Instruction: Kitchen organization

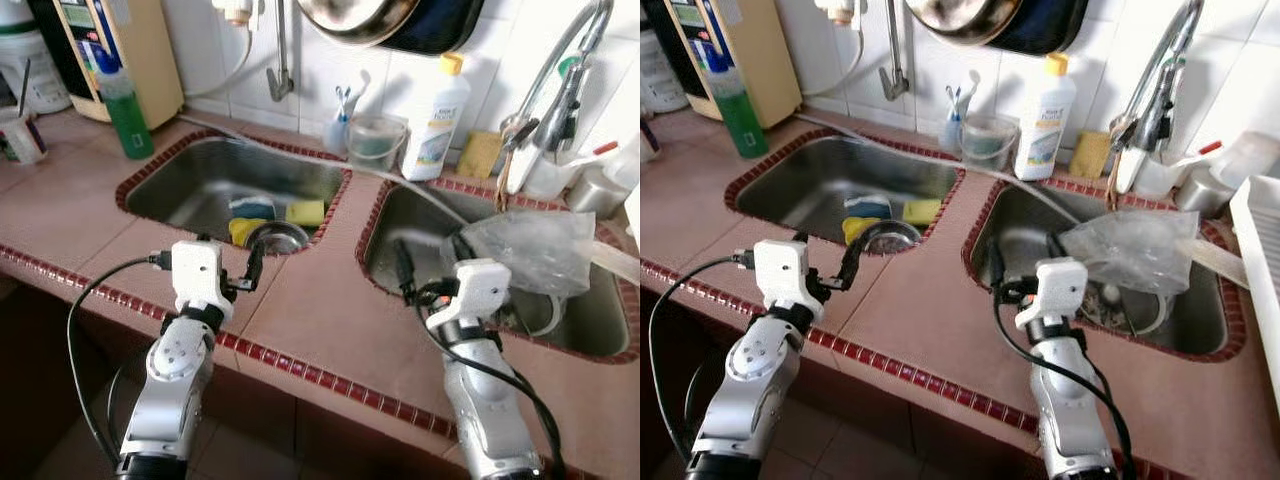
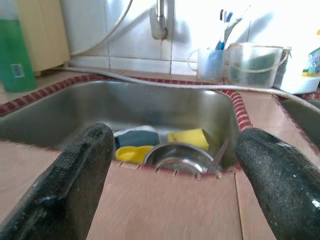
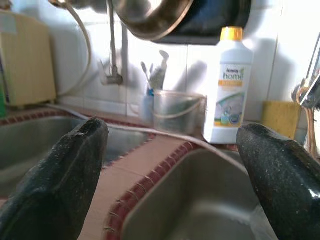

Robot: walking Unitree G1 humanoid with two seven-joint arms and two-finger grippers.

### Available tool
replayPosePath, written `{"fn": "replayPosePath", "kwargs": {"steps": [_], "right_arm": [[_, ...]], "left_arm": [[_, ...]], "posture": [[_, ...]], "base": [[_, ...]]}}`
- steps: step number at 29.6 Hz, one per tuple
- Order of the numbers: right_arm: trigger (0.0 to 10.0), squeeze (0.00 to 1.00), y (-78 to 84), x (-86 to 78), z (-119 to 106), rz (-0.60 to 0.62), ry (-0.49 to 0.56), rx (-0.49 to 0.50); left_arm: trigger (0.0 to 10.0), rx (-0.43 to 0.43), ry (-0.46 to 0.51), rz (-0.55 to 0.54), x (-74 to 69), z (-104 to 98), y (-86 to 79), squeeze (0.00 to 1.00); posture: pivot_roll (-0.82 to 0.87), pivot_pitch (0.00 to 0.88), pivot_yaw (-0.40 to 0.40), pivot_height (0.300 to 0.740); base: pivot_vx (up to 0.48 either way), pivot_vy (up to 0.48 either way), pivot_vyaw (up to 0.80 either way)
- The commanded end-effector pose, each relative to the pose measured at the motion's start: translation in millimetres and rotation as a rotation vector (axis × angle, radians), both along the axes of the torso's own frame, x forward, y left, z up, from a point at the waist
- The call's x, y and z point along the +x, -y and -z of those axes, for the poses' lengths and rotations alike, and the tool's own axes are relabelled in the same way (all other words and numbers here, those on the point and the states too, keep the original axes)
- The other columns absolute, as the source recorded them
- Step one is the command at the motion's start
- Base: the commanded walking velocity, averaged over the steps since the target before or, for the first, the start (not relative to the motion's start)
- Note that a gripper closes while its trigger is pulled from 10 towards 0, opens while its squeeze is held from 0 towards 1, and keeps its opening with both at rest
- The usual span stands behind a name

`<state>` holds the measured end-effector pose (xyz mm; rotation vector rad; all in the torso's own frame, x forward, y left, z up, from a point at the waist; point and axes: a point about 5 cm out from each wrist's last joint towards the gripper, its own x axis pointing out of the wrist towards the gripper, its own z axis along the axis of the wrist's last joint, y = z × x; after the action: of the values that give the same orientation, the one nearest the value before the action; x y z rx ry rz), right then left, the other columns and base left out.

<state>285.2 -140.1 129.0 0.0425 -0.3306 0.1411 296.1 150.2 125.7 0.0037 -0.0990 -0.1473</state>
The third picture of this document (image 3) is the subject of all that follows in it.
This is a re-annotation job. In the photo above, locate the clear toothbrush cup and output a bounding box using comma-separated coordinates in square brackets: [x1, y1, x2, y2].
[141, 93, 156, 124]

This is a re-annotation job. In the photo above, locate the blue white toothbrush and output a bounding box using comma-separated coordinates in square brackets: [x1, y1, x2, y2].
[140, 61, 155, 97]

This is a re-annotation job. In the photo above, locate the white hose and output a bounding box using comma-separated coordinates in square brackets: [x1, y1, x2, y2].
[46, 103, 250, 173]

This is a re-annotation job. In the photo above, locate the hanging steel bowl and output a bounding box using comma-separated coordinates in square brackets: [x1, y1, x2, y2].
[112, 0, 195, 43]

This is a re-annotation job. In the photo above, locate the beige water ionizer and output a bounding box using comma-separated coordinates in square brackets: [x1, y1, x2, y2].
[0, 11, 57, 108]

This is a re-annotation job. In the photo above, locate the beige hose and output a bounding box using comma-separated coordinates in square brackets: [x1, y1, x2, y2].
[56, 0, 94, 98]

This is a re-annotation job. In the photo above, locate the steel sink basin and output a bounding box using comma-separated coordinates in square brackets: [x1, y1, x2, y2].
[121, 148, 278, 240]
[0, 115, 152, 198]

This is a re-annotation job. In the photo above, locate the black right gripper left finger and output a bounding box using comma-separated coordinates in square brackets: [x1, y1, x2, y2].
[0, 116, 110, 240]

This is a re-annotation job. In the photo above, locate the white detergent bottle orange cap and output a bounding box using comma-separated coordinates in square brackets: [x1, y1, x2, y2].
[202, 26, 255, 145]

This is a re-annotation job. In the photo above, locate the clear plastic bucket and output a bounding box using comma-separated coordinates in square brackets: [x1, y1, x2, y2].
[152, 89, 208, 134]

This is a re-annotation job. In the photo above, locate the chrome sink faucet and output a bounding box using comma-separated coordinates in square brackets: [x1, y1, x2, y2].
[291, 32, 320, 161]

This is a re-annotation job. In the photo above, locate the dark blue tray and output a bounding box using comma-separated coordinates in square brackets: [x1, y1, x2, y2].
[154, 0, 253, 46]

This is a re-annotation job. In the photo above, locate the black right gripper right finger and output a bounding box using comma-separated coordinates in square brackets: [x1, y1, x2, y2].
[236, 123, 320, 240]

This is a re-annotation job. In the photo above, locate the steel wall tap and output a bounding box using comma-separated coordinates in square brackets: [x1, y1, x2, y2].
[99, 0, 125, 86]

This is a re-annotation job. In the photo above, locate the thick yellow sponge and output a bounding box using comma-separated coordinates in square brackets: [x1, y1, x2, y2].
[261, 100, 303, 140]

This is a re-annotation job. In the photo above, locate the green soap bottle blue cap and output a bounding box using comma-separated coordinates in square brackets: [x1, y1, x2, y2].
[0, 72, 8, 119]

